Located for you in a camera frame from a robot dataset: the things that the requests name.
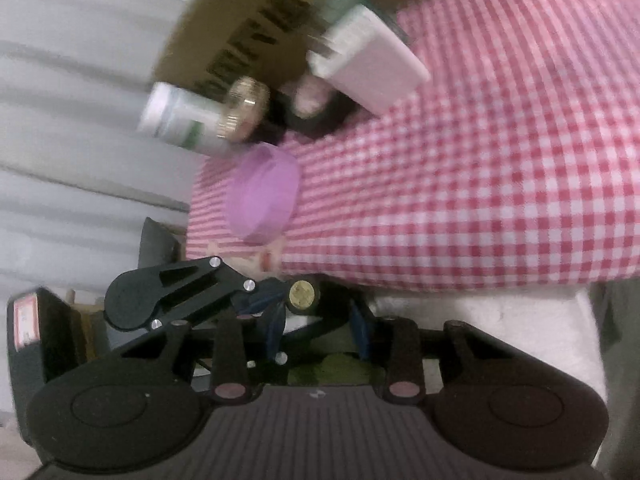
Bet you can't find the cream plush cloth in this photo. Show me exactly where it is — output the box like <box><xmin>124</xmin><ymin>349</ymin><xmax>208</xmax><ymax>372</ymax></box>
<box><xmin>372</xmin><ymin>285</ymin><xmax>608</xmax><ymax>398</ymax></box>

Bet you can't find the dark brown lipstick tube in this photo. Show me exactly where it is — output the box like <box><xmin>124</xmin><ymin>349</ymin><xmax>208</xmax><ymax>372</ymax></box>
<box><xmin>287</xmin><ymin>280</ymin><xmax>373</xmax><ymax>318</ymax></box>

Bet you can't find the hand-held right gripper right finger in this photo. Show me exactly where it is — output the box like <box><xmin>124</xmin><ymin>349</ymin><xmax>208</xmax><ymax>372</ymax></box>
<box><xmin>348</xmin><ymin>304</ymin><xmax>507</xmax><ymax>404</ymax></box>

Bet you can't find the green glass dropper bottle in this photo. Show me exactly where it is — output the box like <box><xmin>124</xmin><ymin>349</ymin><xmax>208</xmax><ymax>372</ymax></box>
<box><xmin>260</xmin><ymin>0</ymin><xmax>408</xmax><ymax>43</ymax></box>

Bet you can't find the purple plastic lid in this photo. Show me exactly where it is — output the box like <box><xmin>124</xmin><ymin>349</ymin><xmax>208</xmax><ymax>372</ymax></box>
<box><xmin>222</xmin><ymin>142</ymin><xmax>302</xmax><ymax>246</ymax></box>

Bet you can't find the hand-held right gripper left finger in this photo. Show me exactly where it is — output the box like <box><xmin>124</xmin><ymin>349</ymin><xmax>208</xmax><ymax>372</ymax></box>
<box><xmin>122</xmin><ymin>309</ymin><xmax>289</xmax><ymax>404</ymax></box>

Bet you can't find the white charger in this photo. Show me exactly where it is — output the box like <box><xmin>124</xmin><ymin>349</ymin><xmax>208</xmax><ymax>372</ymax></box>
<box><xmin>306</xmin><ymin>4</ymin><xmax>432</xmax><ymax>116</ymax></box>

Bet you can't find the white bottle green label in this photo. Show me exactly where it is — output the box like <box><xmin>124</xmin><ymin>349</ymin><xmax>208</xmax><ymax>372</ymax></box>
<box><xmin>137</xmin><ymin>81</ymin><xmax>236</xmax><ymax>157</ymax></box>

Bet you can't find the brown cardboard box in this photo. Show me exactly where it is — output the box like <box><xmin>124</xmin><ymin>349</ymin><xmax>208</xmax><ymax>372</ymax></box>
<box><xmin>152</xmin><ymin>0</ymin><xmax>488</xmax><ymax>106</ymax></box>

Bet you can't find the white curtain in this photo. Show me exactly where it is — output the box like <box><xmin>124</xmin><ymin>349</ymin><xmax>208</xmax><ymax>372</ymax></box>
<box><xmin>0</xmin><ymin>0</ymin><xmax>221</xmax><ymax>311</ymax></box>

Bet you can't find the gold lid cosmetic jar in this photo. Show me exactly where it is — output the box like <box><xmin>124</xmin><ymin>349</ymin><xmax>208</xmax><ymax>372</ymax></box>
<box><xmin>215</xmin><ymin>76</ymin><xmax>291</xmax><ymax>148</ymax></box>

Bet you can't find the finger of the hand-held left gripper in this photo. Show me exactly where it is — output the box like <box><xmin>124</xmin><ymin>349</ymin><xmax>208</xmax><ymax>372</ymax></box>
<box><xmin>150</xmin><ymin>256</ymin><xmax>290</xmax><ymax>333</ymax></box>

